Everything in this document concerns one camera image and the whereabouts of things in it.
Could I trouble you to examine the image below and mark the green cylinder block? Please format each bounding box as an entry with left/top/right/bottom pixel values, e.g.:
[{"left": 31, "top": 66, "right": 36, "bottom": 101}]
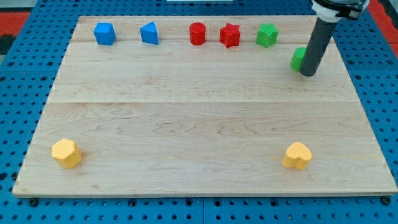
[{"left": 290, "top": 47, "right": 307, "bottom": 72}]

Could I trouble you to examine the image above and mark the yellow hexagon block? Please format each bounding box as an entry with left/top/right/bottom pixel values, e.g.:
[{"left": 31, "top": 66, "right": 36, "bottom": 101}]
[{"left": 52, "top": 138, "right": 82, "bottom": 169}]

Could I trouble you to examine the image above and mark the green star block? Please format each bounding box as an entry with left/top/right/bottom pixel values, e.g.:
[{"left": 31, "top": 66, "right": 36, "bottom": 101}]
[{"left": 256, "top": 23, "right": 279, "bottom": 48}]

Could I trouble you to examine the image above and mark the yellow heart block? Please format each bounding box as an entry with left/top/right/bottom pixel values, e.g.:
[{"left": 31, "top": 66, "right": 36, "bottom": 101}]
[{"left": 282, "top": 142, "right": 312, "bottom": 170}]

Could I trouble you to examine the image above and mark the red star block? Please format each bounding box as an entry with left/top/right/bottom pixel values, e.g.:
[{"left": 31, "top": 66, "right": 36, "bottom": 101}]
[{"left": 220, "top": 23, "right": 241, "bottom": 48}]

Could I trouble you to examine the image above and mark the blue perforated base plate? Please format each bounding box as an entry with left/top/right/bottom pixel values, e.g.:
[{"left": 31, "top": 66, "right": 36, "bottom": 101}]
[{"left": 1, "top": 0, "right": 397, "bottom": 223}]

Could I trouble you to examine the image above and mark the blue cube block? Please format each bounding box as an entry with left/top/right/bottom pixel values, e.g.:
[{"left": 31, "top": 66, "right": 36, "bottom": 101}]
[{"left": 94, "top": 22, "right": 116, "bottom": 45}]

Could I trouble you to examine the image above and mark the blue triangular prism block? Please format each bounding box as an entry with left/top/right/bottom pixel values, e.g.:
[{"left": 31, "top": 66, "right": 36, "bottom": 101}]
[{"left": 140, "top": 21, "right": 159, "bottom": 45}]

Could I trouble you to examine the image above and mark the wooden board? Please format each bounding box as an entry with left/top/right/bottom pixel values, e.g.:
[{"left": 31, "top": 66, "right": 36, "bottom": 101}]
[{"left": 12, "top": 16, "right": 397, "bottom": 198}]

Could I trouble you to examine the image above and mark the red cylinder block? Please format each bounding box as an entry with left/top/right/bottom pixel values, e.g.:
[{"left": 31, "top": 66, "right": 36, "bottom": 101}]
[{"left": 189, "top": 22, "right": 206, "bottom": 45}]

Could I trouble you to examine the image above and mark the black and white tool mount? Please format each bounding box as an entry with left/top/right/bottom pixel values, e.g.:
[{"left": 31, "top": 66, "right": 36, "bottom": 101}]
[{"left": 310, "top": 0, "right": 369, "bottom": 23}]

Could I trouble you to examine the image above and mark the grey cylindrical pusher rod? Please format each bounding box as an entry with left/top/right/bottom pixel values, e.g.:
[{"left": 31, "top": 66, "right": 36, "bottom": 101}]
[{"left": 299, "top": 18, "right": 336, "bottom": 77}]

